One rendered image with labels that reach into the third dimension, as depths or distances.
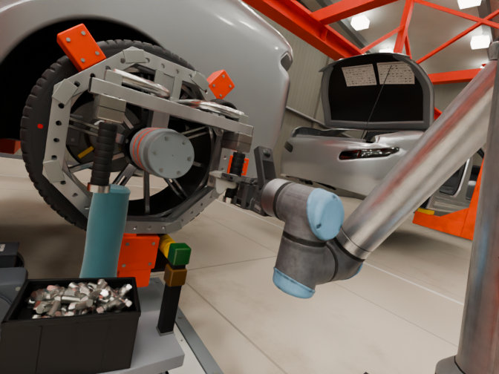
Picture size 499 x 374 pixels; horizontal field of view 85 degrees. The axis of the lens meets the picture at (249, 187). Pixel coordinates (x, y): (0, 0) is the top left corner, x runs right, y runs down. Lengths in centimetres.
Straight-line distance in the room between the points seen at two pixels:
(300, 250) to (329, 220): 8
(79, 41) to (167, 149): 34
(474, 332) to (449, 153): 29
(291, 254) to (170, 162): 41
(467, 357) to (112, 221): 71
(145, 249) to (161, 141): 38
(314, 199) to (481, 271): 25
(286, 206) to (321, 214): 8
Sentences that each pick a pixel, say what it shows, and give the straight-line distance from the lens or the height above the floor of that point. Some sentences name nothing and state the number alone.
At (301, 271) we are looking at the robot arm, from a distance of 55.
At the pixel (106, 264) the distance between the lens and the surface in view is 82.
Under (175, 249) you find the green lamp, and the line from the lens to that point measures 62.
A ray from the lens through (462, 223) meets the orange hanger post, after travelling 394.
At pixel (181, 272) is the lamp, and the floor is 60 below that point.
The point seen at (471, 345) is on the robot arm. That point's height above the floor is 73.
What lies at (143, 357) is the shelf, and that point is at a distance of 68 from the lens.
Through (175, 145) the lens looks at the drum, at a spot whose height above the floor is 88.
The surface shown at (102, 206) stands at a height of 69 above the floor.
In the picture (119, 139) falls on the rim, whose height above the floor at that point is 86.
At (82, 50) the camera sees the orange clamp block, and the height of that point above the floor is 106.
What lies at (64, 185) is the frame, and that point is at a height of 71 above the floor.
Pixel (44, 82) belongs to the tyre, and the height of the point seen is 97.
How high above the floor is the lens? 88
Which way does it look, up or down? 6 degrees down
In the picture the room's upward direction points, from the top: 12 degrees clockwise
